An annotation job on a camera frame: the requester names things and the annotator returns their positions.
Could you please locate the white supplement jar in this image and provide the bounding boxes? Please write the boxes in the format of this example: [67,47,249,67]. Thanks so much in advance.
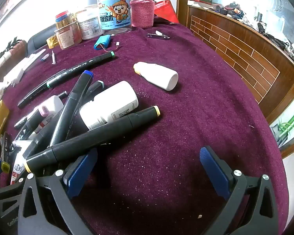
[76,8,103,41]

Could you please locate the gold tape roll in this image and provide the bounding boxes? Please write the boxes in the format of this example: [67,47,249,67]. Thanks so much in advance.
[46,34,60,50]

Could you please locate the wooden brick-pattern cabinet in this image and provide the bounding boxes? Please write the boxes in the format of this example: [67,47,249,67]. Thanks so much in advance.
[177,0,294,126]

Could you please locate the black marker yellow caps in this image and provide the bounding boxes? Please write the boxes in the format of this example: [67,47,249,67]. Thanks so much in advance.
[24,105,161,173]

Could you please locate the large white pill bottle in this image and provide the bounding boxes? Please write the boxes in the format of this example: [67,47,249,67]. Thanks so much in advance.
[79,80,139,131]

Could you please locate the clutter of cables and tools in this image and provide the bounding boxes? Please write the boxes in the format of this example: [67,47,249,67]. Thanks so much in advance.
[212,1,294,63]

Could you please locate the framed wall painting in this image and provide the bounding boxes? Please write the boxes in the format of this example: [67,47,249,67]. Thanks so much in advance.
[0,0,55,35]

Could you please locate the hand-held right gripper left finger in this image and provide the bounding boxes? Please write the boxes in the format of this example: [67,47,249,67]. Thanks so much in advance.
[18,148,98,235]

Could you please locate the small jar of gold sticks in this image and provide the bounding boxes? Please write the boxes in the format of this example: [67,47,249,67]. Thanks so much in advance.
[55,10,72,30]

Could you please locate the clear plastic jar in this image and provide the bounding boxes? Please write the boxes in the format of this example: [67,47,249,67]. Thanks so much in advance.
[54,21,83,50]

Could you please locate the blue battery pack with wire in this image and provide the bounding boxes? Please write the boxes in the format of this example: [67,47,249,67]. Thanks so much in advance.
[93,34,121,53]

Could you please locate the small white bottle orange cap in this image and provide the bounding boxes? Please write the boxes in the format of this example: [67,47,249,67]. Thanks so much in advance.
[133,62,179,91]

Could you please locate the purple tablecloth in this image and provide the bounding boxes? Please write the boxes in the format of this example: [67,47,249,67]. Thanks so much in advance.
[0,17,291,235]

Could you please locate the metal nail clipper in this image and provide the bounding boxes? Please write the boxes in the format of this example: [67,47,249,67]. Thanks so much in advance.
[147,30,171,40]

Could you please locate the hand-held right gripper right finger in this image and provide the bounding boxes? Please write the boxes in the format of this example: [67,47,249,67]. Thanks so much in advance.
[200,146,280,235]

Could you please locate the black marker blue cap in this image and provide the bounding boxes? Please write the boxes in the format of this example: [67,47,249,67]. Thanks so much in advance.
[49,70,94,147]

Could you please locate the clear jar blue cartoon label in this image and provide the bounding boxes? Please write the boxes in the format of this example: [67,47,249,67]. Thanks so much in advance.
[97,0,132,31]

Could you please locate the plain black marker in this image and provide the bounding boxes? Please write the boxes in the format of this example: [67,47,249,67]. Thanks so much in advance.
[17,70,67,109]

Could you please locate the black marker teal cap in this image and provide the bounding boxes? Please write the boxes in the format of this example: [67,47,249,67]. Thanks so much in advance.
[87,80,105,99]

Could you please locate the white glue tube red label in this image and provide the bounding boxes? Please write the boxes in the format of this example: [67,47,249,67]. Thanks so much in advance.
[9,149,28,185]

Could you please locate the long black marker green cap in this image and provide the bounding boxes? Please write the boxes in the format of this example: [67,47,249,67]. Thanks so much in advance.
[46,51,115,89]

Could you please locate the pink thermos knitted sleeve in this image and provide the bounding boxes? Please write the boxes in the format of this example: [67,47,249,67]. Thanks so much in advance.
[130,0,155,28]

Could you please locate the red bag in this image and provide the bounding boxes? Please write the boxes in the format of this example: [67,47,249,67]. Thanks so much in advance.
[153,0,178,24]

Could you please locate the long white plastic object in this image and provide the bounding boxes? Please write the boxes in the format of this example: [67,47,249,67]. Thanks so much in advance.
[3,49,47,87]

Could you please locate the black marker pink cap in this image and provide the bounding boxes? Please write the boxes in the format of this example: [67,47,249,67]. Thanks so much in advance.
[14,104,53,131]

